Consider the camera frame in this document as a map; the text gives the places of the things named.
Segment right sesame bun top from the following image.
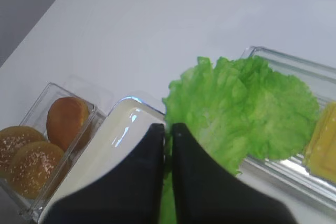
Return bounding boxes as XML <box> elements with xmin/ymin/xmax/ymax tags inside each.
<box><xmin>7</xmin><ymin>141</ymin><xmax>64</xmax><ymax>199</ymax></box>

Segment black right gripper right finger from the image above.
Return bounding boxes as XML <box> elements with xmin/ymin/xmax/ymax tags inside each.
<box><xmin>172</xmin><ymin>123</ymin><xmax>290</xmax><ymax>223</ymax></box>

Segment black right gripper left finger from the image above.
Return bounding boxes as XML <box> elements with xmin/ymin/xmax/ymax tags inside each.
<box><xmin>44</xmin><ymin>123</ymin><xmax>164</xmax><ymax>223</ymax></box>

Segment plain bun bottom upright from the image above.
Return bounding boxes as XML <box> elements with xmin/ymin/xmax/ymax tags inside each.
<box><xmin>46</xmin><ymin>97</ymin><xmax>89</xmax><ymax>151</ymax></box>

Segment left sesame bun top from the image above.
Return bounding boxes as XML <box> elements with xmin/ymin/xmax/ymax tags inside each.
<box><xmin>1</xmin><ymin>126</ymin><xmax>46</xmax><ymax>178</ymax></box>

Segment clear bun container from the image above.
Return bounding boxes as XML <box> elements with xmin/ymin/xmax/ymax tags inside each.
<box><xmin>1</xmin><ymin>83</ymin><xmax>105</xmax><ymax>223</ymax></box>

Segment stacked yellow cheese slices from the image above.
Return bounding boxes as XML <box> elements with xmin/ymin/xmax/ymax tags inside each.
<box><xmin>303</xmin><ymin>102</ymin><xmax>335</xmax><ymax>183</ymax></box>

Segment sesame bun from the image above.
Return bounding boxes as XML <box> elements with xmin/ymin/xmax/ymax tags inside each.
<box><xmin>1</xmin><ymin>126</ymin><xmax>46</xmax><ymax>178</ymax></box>
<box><xmin>7</xmin><ymin>141</ymin><xmax>64</xmax><ymax>199</ymax></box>

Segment clear lettuce cheese container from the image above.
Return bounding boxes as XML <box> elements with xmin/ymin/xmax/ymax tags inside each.
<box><xmin>242</xmin><ymin>46</ymin><xmax>335</xmax><ymax>217</ymax></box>

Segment green lettuce leaf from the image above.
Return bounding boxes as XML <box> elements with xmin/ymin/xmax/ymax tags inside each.
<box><xmin>160</xmin><ymin>56</ymin><xmax>321</xmax><ymax>224</ymax></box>

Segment white rectangular serving tray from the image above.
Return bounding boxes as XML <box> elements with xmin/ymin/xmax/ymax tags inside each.
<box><xmin>38</xmin><ymin>97</ymin><xmax>164</xmax><ymax>223</ymax></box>

